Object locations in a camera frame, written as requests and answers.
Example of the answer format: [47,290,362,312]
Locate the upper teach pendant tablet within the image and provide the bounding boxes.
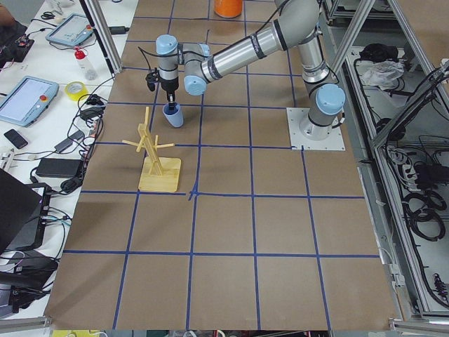
[46,13,93,47]

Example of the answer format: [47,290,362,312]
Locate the red capped squeeze bottle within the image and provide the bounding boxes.
[74,47,98,81]

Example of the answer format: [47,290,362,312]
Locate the wooden cup rack stand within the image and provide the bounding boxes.
[122,107,182,192]

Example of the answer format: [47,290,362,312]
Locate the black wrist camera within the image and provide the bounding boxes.
[145,69,159,92]

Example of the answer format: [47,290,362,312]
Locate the black smartphone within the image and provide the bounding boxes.
[4,129,28,149]

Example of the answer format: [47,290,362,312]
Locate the black power adapter brick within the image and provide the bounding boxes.
[36,158,81,178]

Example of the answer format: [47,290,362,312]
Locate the yellow tape roll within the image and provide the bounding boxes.
[65,81,88,101]

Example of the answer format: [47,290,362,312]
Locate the lower teach pendant tablet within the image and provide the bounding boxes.
[1,76,59,126]

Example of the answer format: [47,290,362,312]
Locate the white power strip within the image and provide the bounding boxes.
[401,164,417,181]

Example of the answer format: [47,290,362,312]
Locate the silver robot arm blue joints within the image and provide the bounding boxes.
[148,1,346,126]

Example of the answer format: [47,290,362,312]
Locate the person forearm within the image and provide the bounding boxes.
[0,4,15,27]

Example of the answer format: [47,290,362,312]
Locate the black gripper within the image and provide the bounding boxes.
[161,79,179,111]

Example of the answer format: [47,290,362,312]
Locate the light blue plastic cup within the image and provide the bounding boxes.
[163,103,184,128]

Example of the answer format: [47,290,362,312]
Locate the teach pendant tablet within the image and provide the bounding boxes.
[46,13,93,47]
[1,76,59,126]

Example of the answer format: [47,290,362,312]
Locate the aluminium frame post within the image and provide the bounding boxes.
[79,0,123,75]

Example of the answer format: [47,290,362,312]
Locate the coiled black cables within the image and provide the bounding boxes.
[402,191,446,242]

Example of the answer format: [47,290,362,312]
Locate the black scissors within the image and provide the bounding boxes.
[41,11,56,20]

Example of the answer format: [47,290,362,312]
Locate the black laptop computer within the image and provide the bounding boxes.
[1,170,51,253]

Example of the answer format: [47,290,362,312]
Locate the crumpled white cloth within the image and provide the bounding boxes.
[361,60,405,90]

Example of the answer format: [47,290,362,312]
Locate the orange patterned cup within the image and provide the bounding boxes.
[214,0,243,18]

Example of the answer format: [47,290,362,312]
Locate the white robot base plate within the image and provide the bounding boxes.
[286,107,345,151]

